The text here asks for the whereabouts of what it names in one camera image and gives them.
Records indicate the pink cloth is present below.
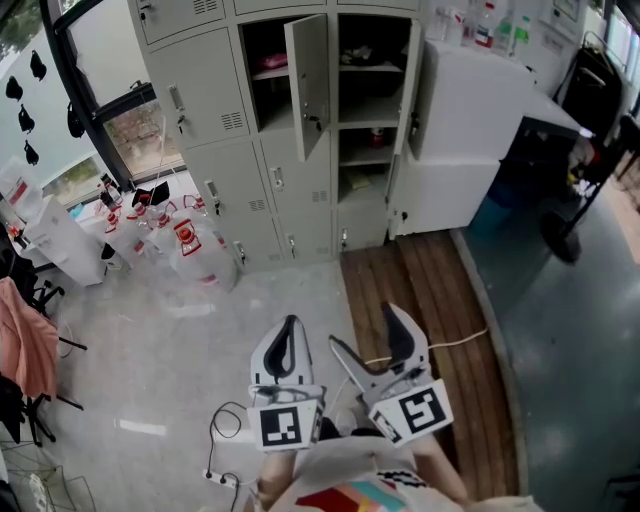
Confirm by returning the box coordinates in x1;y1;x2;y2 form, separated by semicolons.
0;276;60;400

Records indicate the person's beige printed shirt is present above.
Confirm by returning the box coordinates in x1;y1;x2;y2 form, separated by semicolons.
267;434;544;512

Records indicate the white power strip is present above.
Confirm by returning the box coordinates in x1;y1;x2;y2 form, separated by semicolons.
202;468;240;490

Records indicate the group of clear water jugs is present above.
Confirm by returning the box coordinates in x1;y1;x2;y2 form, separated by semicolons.
93;192;240;293

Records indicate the person's right forearm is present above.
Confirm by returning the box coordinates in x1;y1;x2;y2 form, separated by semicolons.
412;433;472;507

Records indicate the black window frame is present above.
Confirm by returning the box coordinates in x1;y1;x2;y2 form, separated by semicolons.
38;0;187;190

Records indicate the grey metal locker cabinet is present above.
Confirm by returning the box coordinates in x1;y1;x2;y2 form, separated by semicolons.
126;0;425;275

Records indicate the beige cord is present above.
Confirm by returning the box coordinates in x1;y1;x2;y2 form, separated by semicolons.
363;326;490;365

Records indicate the wooden platform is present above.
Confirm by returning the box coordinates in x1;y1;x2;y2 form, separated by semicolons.
338;228;522;502

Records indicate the black chair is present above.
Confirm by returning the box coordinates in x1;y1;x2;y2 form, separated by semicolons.
0;234;89;448

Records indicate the clear bottle red label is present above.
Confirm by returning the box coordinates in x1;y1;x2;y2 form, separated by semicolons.
474;1;498;50

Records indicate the white cabinet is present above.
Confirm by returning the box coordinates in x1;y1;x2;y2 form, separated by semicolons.
405;38;537;239

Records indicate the white water dispenser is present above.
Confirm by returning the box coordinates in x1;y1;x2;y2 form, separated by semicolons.
22;194;108;288

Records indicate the dark bundle of items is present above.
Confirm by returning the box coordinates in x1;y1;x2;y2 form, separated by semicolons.
340;44;407;66

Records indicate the black cable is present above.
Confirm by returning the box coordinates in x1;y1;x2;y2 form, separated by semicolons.
207;400;254;512

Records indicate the clear bottle green label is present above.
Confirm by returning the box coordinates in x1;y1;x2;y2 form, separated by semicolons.
494;8;516;55

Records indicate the clear bottle green cap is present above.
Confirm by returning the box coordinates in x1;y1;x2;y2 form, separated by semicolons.
512;14;532;49

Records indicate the clear plastic bottle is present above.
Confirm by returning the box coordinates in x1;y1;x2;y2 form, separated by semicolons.
429;5;466;45

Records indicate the grey desk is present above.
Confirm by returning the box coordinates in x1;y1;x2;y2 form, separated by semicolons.
519;88;597;142

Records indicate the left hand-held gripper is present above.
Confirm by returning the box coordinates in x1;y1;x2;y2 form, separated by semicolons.
247;314;327;452

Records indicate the grey locker door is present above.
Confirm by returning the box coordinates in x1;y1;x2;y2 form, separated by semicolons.
393;18;426;157
385;152;414;241
283;13;331;163

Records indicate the person's left forearm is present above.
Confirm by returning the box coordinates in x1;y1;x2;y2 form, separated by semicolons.
256;448;304;512

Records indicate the clear red label container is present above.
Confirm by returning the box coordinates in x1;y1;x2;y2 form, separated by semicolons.
0;158;45;224

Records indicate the wire rack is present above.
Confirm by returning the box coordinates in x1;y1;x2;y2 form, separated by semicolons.
0;438;99;512

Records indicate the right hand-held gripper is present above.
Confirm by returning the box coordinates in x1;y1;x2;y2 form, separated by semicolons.
328;301;456;449

